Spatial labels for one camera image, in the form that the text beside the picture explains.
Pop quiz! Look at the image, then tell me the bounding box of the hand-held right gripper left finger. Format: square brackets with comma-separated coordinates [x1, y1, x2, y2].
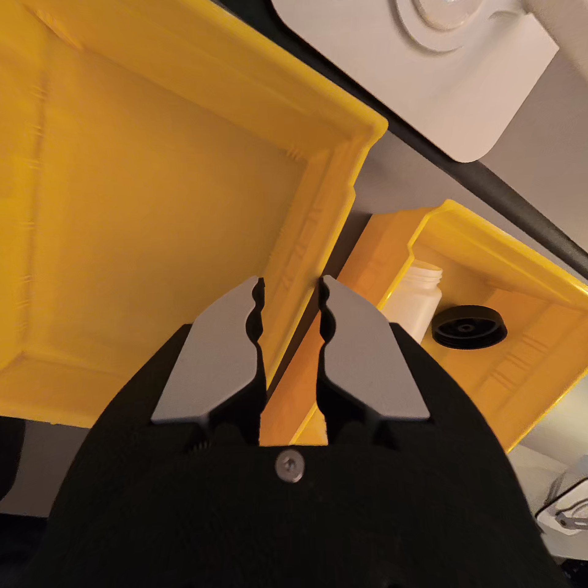
[151, 276, 268, 446]

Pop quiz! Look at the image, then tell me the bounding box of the dark printed cloth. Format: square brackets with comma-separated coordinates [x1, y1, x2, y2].
[0, 512, 51, 588]

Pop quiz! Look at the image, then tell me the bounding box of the black bottle lid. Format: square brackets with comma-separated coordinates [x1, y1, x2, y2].
[432, 305, 508, 351]

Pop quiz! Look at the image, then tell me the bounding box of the yellow plastic bin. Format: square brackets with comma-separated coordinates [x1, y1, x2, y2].
[0, 0, 389, 428]
[259, 199, 588, 453]

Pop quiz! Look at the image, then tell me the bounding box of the white plastic bottle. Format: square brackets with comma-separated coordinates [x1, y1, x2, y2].
[380, 259, 444, 345]

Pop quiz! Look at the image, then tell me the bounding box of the white stand base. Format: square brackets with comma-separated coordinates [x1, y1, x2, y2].
[271, 0, 560, 164]

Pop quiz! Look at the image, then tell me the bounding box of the white chair base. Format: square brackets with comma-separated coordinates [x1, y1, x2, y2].
[535, 459, 588, 536]

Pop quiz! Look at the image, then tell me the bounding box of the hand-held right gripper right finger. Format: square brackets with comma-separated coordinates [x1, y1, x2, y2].
[317, 275, 431, 445]

